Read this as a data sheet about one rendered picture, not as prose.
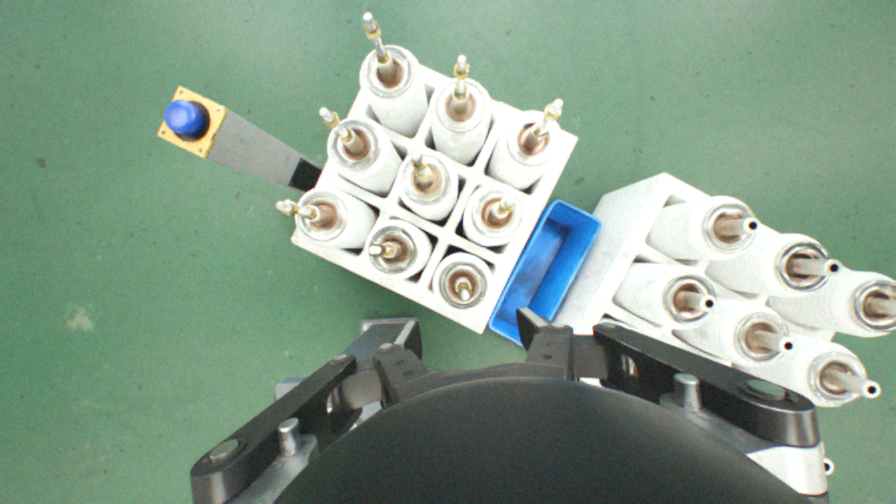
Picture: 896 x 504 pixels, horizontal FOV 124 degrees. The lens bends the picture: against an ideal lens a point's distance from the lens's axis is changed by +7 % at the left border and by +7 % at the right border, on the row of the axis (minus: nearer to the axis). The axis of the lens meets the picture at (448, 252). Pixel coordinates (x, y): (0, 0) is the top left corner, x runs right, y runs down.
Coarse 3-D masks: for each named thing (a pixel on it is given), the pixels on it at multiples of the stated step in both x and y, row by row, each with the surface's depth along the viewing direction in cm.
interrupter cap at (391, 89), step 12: (396, 48) 36; (372, 60) 36; (396, 60) 36; (408, 60) 36; (372, 72) 36; (396, 72) 36; (408, 72) 36; (372, 84) 36; (384, 84) 36; (396, 84) 36; (408, 84) 36; (384, 96) 36; (396, 96) 36
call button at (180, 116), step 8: (168, 104) 29; (176, 104) 29; (184, 104) 29; (192, 104) 30; (168, 112) 29; (176, 112) 29; (184, 112) 29; (192, 112) 29; (168, 120) 29; (176, 120) 29; (184, 120) 29; (192, 120) 29; (200, 120) 30; (176, 128) 29; (184, 128) 29; (192, 128) 30
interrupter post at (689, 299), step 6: (684, 294) 35; (690, 294) 34; (696, 294) 33; (702, 294) 33; (684, 300) 34; (690, 300) 34; (696, 300) 33; (702, 300) 32; (708, 300) 32; (714, 300) 32; (690, 306) 34; (696, 306) 33; (702, 306) 32; (708, 306) 32; (714, 306) 32
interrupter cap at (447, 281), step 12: (456, 264) 36; (468, 264) 36; (444, 276) 36; (456, 276) 36; (468, 276) 36; (480, 276) 36; (444, 288) 36; (480, 288) 36; (444, 300) 36; (456, 300) 36; (480, 300) 36
